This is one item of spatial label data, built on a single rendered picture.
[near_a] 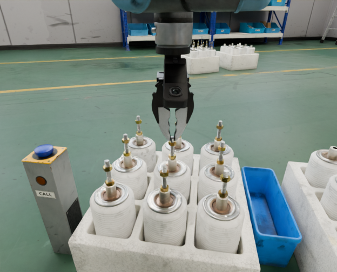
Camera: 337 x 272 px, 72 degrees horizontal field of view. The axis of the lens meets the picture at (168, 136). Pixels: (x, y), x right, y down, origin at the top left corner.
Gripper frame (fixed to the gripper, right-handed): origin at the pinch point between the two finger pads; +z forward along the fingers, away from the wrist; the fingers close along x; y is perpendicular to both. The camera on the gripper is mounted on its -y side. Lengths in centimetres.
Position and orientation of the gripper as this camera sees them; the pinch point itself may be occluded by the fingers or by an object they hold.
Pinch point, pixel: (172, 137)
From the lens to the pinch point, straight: 54.5
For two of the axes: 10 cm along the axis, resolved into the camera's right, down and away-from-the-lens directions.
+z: 0.0, 8.9, 4.6
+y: -0.1, -4.6, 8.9
